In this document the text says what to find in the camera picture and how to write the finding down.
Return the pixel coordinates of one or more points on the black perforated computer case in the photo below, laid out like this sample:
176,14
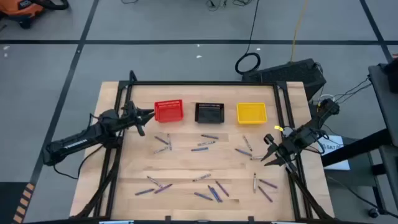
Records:
286,74

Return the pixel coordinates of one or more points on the grey crayon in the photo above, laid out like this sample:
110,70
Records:
256,158
254,182
160,150
206,143
169,142
247,143
154,181
201,177

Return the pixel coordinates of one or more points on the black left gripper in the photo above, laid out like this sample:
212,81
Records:
132,116

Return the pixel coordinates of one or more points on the black box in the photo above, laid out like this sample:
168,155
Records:
392,73

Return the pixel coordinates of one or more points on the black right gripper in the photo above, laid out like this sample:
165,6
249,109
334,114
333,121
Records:
286,149

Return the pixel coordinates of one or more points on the black caster wheel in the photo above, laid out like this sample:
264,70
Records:
373,213

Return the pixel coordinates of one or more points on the orange shop vacuum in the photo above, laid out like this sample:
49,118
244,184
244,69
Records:
18,9

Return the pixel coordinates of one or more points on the yellow tag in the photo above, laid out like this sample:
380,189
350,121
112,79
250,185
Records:
278,127

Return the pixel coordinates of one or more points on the grey desk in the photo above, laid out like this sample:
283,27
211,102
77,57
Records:
384,102

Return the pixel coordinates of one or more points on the yellow plastic basket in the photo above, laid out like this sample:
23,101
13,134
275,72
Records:
252,113

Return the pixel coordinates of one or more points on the white paper sign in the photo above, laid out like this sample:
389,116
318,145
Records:
340,163

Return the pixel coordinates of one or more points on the red plastic basket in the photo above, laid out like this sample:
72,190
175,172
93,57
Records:
168,112

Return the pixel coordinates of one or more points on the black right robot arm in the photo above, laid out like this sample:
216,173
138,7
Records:
306,133

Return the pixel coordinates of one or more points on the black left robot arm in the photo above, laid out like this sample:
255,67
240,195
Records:
77,143

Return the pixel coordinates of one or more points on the black plastic basket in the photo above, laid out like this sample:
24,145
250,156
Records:
209,113

